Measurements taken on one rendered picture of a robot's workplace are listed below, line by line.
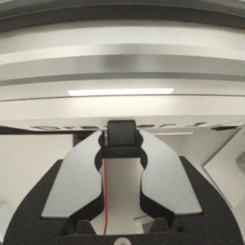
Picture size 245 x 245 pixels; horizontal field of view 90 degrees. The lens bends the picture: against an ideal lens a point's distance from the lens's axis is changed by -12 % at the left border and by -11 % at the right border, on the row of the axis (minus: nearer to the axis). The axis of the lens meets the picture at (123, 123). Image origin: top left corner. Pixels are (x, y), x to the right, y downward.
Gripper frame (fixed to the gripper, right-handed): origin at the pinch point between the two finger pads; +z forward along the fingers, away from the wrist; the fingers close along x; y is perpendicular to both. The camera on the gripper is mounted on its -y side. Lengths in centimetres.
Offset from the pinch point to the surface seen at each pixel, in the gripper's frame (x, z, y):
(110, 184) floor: -9, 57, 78
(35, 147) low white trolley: -18.1, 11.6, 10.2
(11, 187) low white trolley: -23.9, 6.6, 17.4
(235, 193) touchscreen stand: 89, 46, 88
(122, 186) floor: 0, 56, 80
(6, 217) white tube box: -24.7, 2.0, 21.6
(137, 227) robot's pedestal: 10, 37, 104
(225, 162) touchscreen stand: 80, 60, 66
